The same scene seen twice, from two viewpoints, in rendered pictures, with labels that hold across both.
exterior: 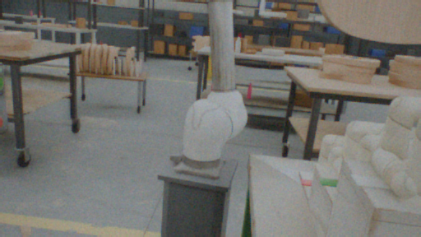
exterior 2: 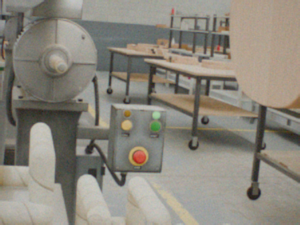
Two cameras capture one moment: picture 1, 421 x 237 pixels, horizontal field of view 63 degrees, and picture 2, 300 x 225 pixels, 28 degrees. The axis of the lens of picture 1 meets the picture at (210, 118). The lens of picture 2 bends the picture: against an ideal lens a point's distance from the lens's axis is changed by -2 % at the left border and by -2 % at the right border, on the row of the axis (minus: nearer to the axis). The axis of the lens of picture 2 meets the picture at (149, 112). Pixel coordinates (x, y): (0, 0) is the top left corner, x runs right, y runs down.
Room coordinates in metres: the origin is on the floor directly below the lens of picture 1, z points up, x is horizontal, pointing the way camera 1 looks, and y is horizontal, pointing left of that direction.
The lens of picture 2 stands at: (0.34, -1.18, 1.37)
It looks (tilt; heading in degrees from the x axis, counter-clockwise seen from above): 8 degrees down; 73
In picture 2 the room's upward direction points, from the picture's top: 5 degrees clockwise
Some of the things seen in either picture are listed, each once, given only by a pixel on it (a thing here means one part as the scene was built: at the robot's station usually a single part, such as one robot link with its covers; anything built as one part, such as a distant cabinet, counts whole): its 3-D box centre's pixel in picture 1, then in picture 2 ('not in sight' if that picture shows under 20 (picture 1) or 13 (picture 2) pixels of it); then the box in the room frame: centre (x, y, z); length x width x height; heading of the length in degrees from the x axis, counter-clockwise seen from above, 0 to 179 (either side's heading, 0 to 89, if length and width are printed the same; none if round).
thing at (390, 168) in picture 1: (393, 170); (13, 175); (0.41, -0.24, 1.12); 0.11 x 0.03 x 0.03; 176
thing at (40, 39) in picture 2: not in sight; (53, 57); (0.60, 0.80, 1.25); 0.41 x 0.27 x 0.26; 87
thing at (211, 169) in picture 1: (196, 160); not in sight; (1.31, 0.04, 0.73); 0.22 x 0.18 x 0.06; 79
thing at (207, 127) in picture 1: (205, 127); not in sight; (1.31, 0.02, 0.87); 0.18 x 0.16 x 0.22; 153
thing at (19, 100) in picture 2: not in sight; (47, 96); (0.60, 0.86, 1.11); 0.36 x 0.24 x 0.04; 87
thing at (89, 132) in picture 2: not in sight; (106, 133); (0.78, 0.70, 1.02); 0.19 x 0.04 x 0.04; 177
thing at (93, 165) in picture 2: not in sight; (88, 148); (0.75, 0.85, 0.93); 0.15 x 0.10 x 0.55; 87
